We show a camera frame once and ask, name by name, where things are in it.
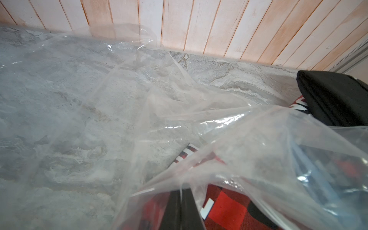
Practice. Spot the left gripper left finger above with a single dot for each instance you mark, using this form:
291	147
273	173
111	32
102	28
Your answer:
172	216

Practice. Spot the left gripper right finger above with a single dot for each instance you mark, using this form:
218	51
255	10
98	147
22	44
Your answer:
190	217

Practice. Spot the clear plastic vacuum bag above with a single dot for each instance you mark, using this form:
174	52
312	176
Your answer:
93	128

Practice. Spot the red black plaid shirt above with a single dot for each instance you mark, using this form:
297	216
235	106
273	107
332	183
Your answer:
301	105

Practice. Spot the dark shirt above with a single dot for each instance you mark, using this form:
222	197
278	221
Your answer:
333	98

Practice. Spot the aluminium wall frame rail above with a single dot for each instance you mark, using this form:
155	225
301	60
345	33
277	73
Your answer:
348	60

